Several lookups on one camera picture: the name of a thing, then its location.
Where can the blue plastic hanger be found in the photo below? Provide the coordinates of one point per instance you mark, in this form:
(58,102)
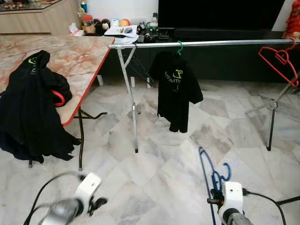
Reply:
(216,182)

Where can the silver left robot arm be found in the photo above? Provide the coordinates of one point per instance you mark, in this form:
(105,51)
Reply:
(61,211)

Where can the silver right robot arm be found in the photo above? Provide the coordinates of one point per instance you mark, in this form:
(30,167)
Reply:
(236,219)

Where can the red plastic hanger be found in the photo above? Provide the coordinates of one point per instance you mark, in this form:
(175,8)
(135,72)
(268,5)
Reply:
(63,99)
(282,57)

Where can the dark plastic hanger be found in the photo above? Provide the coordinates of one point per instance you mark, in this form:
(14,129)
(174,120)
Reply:
(149,83)

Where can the green plastic hanger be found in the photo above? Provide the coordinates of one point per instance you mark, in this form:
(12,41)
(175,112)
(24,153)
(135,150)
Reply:
(180,48)

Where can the black metal furniture leg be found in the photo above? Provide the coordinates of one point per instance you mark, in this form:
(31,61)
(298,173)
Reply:
(288,200)

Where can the black shirt green logo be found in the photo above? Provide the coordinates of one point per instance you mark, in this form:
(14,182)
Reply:
(176,93)

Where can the black clothes pile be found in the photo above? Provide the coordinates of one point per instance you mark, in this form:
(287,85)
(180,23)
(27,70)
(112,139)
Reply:
(28,108)

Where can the black low TV cabinet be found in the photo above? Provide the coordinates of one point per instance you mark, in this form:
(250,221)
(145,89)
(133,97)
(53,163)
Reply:
(225,63)

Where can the marble table red edge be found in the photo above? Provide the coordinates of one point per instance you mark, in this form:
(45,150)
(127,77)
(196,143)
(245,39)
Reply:
(70,56)

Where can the metal clothes rack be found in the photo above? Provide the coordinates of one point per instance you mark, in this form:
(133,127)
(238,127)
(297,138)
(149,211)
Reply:
(211,43)

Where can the black soundbar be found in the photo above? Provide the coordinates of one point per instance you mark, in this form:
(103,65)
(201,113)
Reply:
(220,34)

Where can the white paper stack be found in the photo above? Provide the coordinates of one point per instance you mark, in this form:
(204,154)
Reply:
(121,33)

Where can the pink tissue box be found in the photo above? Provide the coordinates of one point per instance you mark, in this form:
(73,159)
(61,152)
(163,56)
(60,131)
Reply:
(76,31)

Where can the black white mouse plush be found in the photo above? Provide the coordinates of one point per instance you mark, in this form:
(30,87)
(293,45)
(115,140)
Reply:
(106,22)

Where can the blue white ball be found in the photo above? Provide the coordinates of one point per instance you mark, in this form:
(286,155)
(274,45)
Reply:
(115,22)

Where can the black flat television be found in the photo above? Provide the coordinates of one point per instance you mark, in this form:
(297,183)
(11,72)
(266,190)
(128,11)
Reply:
(220,14)

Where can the yellow red ball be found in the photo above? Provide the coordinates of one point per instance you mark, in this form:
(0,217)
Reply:
(124,22)

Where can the light wooden cabinet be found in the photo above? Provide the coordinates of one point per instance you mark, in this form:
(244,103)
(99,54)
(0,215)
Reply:
(37,21)

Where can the red laughing Buddha statue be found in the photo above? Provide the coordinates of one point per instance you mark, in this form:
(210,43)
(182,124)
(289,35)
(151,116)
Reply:
(293,21)

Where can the blue gold trophy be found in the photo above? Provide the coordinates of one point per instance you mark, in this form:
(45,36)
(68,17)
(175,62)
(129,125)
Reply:
(84,6)

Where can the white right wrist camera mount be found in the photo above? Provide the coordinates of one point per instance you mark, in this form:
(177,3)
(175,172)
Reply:
(232,197)

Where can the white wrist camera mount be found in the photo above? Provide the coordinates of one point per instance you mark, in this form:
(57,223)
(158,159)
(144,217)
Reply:
(88,185)
(232,197)

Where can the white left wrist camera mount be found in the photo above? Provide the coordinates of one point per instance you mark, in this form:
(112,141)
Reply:
(88,185)

